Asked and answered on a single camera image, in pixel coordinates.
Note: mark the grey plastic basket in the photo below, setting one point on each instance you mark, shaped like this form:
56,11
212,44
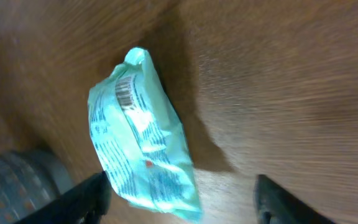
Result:
29,181

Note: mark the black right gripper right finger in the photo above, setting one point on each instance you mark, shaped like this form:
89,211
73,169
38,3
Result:
276,205

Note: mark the light green snack packet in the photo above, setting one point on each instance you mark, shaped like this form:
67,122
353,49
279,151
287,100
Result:
140,140

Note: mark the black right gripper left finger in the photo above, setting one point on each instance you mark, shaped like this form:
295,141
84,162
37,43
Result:
85,203

